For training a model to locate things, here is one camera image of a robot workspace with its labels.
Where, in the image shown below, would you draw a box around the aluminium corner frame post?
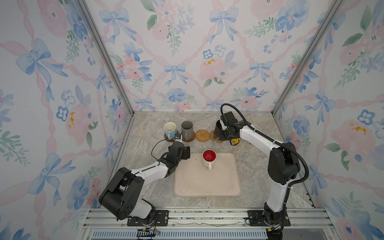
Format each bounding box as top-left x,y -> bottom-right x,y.
271,0 -> 346,116
73,0 -> 135,116

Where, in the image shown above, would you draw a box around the rattan woven round coaster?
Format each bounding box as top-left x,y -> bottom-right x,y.
196,130 -> 211,142

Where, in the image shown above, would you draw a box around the yellow mug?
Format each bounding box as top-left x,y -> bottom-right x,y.
230,138 -> 240,146

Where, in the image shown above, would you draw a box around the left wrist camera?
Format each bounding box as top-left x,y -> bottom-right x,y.
174,134 -> 183,142

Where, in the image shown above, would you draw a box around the light blue mug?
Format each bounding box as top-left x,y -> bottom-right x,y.
164,122 -> 177,139

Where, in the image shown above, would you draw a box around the red mug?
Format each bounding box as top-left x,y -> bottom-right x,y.
202,150 -> 217,170

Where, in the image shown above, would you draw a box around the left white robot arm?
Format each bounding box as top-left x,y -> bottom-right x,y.
99,142 -> 191,226

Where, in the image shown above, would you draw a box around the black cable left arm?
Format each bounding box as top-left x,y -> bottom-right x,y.
150,138 -> 175,161

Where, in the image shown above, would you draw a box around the aluminium corner frame post right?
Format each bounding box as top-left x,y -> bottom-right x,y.
271,0 -> 346,116

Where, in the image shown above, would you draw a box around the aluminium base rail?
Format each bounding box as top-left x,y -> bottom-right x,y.
78,208 -> 340,240

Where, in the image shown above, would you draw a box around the cork paw print coaster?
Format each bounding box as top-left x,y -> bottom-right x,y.
210,131 -> 223,144

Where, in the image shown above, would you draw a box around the white mug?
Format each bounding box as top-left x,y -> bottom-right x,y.
251,125 -> 261,132

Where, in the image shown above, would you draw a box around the aluminium corner frame post left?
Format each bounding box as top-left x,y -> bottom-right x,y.
73,0 -> 135,116

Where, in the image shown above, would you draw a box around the dark wooden coaster white marks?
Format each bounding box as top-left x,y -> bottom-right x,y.
164,135 -> 175,143

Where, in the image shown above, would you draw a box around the plain brown wooden coaster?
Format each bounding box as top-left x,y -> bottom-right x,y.
182,132 -> 196,143

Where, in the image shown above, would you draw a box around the black mug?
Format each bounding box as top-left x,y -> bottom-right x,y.
213,120 -> 225,142

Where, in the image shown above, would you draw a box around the beige serving tray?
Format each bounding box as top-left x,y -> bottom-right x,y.
174,153 -> 242,197

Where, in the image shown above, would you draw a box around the grey mug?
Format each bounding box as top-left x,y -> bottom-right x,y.
181,121 -> 194,139

